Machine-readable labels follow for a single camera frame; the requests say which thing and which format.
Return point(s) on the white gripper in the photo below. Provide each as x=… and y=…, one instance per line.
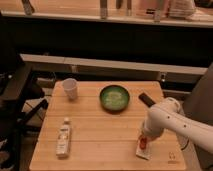
x=150, y=132

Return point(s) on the red orange pepper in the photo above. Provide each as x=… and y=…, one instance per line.
x=142, y=143

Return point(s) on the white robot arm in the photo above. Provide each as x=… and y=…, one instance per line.
x=165, y=115

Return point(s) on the black rectangular remote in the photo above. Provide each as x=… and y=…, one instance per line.
x=147, y=100

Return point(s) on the green bowl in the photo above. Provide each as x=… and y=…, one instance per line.
x=114, y=98

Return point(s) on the white plastic bottle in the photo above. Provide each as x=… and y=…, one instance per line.
x=63, y=140

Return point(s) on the white paper cup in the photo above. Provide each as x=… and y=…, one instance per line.
x=70, y=88

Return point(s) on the black stand left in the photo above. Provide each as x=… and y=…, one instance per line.
x=17, y=85

